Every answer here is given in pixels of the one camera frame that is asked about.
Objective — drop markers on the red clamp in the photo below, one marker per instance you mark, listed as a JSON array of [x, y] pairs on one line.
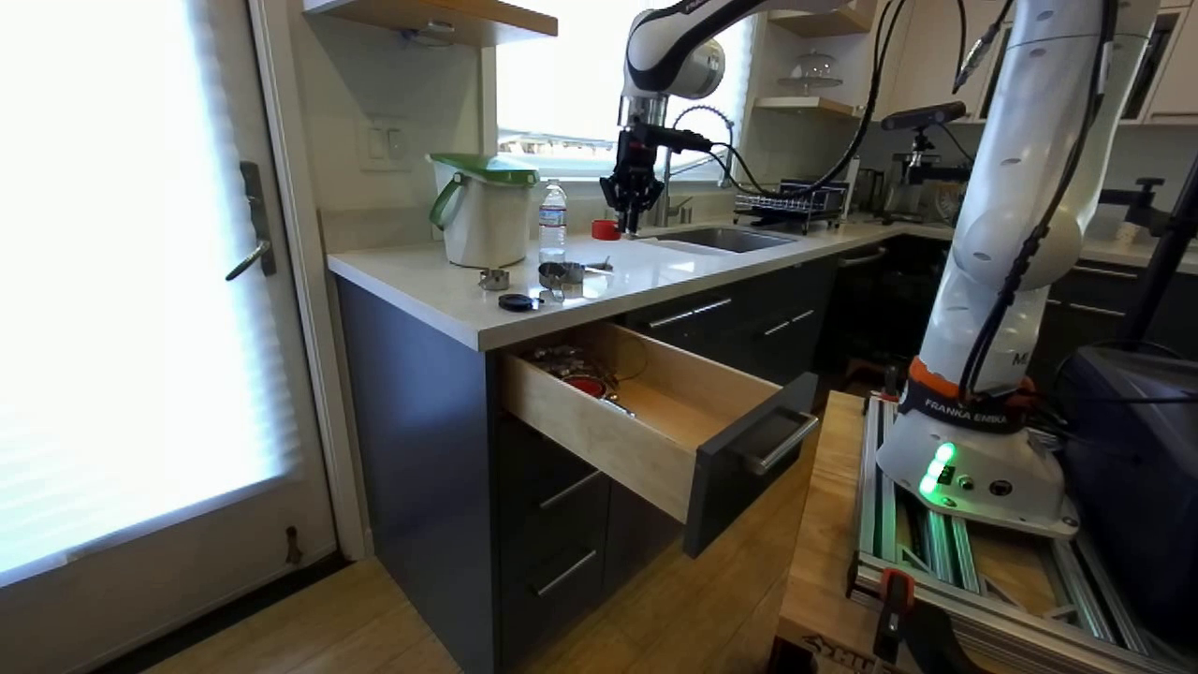
[[892, 611]]

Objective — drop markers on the dark countertop appliance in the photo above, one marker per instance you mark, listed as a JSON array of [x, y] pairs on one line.
[[922, 172]]

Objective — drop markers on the white bin green lid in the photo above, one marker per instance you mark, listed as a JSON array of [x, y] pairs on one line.
[[488, 217]]

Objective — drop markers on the wooden drawer box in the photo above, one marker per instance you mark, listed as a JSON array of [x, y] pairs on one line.
[[601, 434]]

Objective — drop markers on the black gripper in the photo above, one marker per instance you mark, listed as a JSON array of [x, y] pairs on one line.
[[635, 154]]

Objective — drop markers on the black tripod pole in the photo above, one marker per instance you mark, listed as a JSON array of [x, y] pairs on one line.
[[1166, 262]]

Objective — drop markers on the clear water bottle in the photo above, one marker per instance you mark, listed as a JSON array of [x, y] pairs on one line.
[[556, 225]]

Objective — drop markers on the white wall outlet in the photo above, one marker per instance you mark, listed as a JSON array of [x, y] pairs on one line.
[[383, 146]]

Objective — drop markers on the dark kitchen cabinet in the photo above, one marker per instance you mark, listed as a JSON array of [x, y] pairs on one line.
[[423, 474]]

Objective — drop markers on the dish rack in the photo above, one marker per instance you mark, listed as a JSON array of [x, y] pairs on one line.
[[800, 200]]

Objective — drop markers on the dark drawer front panel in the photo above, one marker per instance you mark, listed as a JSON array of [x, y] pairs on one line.
[[731, 491]]

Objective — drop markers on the kitchen window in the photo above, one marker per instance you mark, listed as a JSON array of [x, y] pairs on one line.
[[561, 76]]

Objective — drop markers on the dark storage box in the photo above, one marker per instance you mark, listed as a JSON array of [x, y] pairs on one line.
[[1134, 500]]

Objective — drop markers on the wooden board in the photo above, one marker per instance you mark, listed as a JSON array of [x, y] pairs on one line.
[[826, 547]]

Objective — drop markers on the wooden wall shelf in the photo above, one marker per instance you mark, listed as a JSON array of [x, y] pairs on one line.
[[423, 16]]

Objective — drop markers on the white glass door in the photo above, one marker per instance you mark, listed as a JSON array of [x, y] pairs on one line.
[[124, 247]]

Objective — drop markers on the aluminium robot cart frame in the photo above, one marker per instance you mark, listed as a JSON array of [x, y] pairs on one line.
[[948, 547]]

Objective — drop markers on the wall shelf with glassware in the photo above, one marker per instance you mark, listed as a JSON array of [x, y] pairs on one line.
[[808, 104]]

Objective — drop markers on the small black cap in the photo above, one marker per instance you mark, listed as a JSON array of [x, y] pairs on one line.
[[514, 299]]

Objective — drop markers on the red bowl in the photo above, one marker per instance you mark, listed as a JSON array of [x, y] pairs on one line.
[[602, 228]]

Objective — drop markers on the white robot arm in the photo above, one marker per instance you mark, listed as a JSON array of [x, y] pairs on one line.
[[1034, 189]]

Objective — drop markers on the steel kitchen sink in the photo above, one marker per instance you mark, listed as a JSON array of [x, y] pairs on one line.
[[731, 237]]

